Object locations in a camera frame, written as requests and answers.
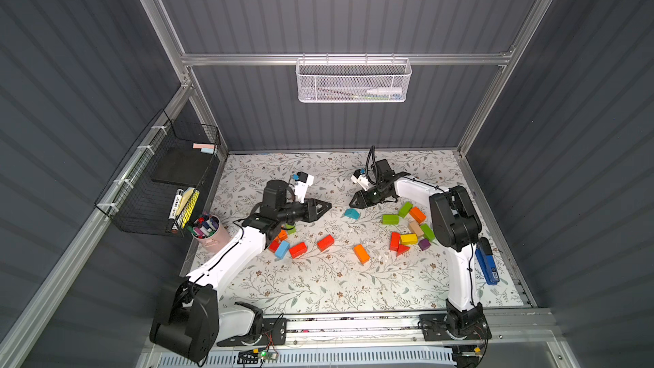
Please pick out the light blue block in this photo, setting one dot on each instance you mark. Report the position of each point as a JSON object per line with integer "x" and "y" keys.
{"x": 282, "y": 250}

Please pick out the teal triangle block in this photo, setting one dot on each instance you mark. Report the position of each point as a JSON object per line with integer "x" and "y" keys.
{"x": 352, "y": 214}

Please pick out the white wire mesh basket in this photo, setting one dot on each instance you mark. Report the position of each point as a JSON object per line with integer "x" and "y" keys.
{"x": 346, "y": 79}

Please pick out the small red block left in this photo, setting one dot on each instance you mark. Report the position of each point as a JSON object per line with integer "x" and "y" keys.
{"x": 274, "y": 245}

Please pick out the blue stapler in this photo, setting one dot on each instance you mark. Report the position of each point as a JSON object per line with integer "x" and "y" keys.
{"x": 485, "y": 258}

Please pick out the red rectangular block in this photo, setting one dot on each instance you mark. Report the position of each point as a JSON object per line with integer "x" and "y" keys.
{"x": 298, "y": 250}
{"x": 326, "y": 243}

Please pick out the yellow highlighter pack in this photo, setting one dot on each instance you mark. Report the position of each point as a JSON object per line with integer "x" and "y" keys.
{"x": 186, "y": 207}

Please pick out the orange block right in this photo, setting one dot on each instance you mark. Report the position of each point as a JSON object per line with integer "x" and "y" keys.
{"x": 417, "y": 215}

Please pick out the green block left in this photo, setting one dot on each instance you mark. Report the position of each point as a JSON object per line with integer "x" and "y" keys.
{"x": 290, "y": 228}

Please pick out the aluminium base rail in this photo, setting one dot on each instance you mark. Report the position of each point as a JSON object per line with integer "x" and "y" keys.
{"x": 407, "y": 329}

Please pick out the yellow block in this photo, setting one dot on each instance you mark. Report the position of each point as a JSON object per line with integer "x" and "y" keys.
{"x": 409, "y": 239}

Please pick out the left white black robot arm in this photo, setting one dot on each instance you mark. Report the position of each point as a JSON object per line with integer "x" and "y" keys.
{"x": 188, "y": 319}

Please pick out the natural wood block right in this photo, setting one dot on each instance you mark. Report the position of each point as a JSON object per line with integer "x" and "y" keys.
{"x": 416, "y": 229}

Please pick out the green block right flat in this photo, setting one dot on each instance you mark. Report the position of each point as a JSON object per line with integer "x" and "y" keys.
{"x": 390, "y": 219}

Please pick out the pink pen cup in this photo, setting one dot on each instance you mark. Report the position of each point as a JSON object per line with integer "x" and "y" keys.
{"x": 210, "y": 233}

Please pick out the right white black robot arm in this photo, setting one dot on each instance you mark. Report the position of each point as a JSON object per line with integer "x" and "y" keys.
{"x": 456, "y": 226}

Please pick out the white marker in basket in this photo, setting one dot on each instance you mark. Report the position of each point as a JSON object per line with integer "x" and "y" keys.
{"x": 386, "y": 93}

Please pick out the orange block left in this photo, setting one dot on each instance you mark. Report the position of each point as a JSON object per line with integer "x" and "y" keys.
{"x": 281, "y": 235}

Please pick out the black wire mesh basket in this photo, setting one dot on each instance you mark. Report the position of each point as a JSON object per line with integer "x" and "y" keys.
{"x": 173, "y": 155}

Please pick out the purple block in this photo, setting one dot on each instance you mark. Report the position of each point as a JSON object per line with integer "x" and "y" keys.
{"x": 424, "y": 244}

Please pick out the green block right tilted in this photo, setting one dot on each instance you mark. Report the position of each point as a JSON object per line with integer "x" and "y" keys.
{"x": 405, "y": 209}

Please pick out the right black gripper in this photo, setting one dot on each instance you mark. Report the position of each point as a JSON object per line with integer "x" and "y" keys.
{"x": 372, "y": 197}

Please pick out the green block right lower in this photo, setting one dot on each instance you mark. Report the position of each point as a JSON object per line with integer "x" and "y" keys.
{"x": 427, "y": 232}

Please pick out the red rectangular block centre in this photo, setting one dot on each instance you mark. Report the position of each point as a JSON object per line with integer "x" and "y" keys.
{"x": 326, "y": 243}

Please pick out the red block upright right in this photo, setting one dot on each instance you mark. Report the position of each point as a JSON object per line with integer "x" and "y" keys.
{"x": 394, "y": 241}

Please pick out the orange rectangular block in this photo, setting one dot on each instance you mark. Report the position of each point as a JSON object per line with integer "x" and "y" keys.
{"x": 362, "y": 254}

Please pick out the red rectangular block left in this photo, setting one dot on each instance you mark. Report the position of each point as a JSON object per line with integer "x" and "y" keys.
{"x": 298, "y": 250}

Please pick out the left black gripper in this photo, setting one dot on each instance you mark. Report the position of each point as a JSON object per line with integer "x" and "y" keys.
{"x": 306, "y": 209}

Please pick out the red triangle block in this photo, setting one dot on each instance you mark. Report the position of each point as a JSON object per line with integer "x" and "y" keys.
{"x": 402, "y": 249}

